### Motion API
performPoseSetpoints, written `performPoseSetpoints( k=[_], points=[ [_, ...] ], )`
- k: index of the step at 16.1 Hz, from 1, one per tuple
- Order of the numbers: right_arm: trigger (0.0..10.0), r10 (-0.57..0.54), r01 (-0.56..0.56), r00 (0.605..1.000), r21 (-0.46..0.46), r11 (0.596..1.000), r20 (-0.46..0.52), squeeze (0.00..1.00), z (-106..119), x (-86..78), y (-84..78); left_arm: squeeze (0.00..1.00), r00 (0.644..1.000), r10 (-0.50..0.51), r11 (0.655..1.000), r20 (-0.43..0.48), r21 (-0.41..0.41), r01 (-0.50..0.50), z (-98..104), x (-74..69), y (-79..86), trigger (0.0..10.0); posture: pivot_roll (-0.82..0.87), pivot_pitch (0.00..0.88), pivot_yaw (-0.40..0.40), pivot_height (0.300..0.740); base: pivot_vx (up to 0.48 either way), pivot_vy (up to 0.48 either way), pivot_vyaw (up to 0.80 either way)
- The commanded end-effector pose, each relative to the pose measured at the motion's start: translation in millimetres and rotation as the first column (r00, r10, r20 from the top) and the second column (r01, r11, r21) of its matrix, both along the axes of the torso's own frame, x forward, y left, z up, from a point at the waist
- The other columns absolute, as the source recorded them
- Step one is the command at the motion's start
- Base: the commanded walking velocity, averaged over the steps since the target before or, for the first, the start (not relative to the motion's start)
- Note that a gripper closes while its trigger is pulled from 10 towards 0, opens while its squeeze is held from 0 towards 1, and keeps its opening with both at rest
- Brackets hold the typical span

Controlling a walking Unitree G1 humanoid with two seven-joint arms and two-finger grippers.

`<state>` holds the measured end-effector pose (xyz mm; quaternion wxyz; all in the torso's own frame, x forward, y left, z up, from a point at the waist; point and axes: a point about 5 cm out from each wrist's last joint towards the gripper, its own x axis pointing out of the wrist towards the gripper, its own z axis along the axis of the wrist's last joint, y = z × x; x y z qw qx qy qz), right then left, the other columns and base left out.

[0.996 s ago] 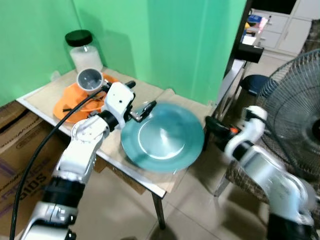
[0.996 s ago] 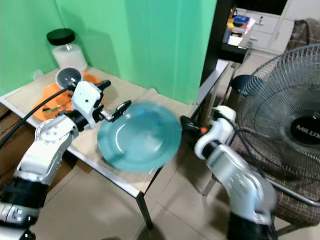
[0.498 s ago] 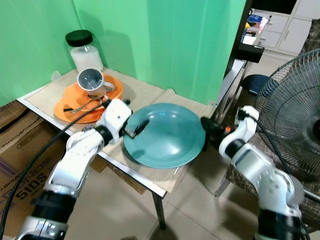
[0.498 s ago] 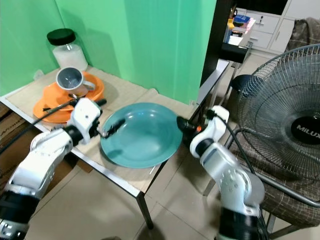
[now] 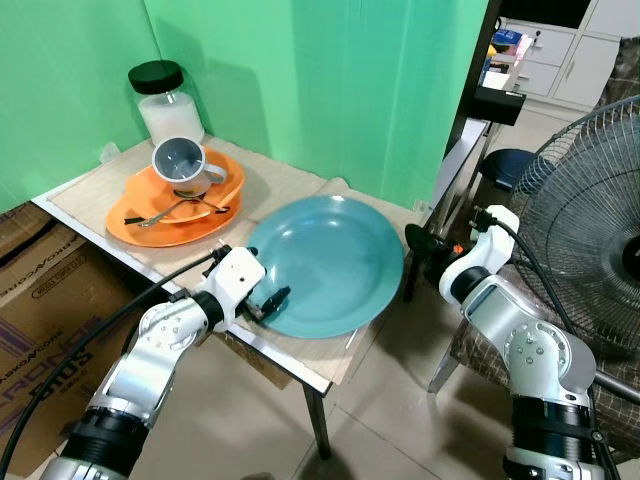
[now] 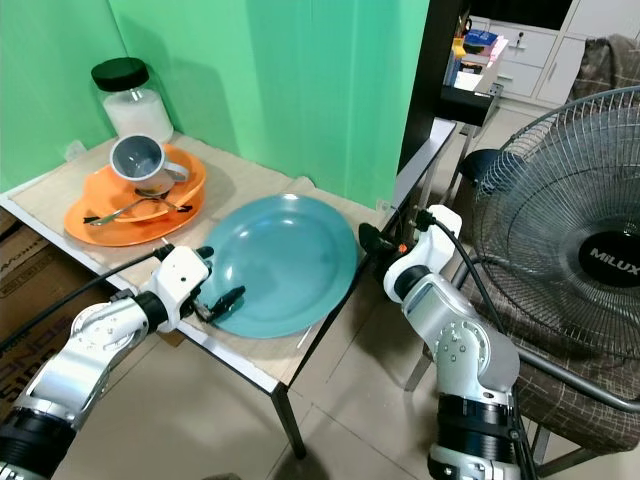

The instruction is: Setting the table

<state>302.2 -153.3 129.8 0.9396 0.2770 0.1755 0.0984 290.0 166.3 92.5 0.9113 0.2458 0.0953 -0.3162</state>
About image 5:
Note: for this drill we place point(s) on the metal spoon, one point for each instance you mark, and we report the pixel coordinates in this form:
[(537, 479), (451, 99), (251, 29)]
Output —
[(166, 212)]

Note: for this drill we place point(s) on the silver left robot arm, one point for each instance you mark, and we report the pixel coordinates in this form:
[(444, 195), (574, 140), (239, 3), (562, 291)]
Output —
[(150, 350)]

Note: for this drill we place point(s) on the dark blue stool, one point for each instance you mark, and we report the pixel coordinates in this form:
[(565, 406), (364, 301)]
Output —
[(503, 165)]

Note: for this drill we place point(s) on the glass jar with black lid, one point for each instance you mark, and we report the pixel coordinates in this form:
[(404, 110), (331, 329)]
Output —
[(170, 112)]

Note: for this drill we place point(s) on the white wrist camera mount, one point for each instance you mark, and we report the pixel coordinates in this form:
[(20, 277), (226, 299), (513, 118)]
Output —
[(495, 232), (235, 275)]

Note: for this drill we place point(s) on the white table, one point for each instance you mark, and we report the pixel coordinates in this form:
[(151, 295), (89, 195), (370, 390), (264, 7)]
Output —
[(318, 425)]

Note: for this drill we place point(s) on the black shelf frame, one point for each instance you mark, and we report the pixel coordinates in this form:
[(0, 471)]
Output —
[(478, 60)]

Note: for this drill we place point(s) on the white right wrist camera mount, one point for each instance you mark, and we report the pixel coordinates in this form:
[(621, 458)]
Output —
[(495, 232)]

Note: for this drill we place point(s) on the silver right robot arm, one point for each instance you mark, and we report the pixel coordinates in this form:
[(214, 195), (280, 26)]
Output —
[(520, 340)]

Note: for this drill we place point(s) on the white board panel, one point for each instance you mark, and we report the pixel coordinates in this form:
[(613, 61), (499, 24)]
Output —
[(462, 165)]

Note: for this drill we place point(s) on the orange plate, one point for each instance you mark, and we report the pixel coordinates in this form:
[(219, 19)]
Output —
[(170, 235)]

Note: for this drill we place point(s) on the grey ceramic mug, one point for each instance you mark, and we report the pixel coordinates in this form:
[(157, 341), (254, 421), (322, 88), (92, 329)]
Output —
[(197, 172)]

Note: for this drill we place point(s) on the green backdrop cloth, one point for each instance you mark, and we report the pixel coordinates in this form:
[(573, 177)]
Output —
[(330, 90)]

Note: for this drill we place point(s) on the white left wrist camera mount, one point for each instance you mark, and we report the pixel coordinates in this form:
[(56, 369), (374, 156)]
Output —
[(235, 275)]

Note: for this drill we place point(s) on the brown cardboard box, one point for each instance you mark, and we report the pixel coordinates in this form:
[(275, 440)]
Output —
[(50, 292)]

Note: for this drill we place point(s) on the white drawer cabinet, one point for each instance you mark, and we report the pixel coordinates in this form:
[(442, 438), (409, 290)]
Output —
[(582, 70)]

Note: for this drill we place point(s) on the teal round plate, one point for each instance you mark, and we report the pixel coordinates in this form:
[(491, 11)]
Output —
[(330, 262)]

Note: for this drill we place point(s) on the beige wood-pattern table mat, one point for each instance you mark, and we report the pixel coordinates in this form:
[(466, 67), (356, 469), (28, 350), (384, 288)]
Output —
[(290, 180)]

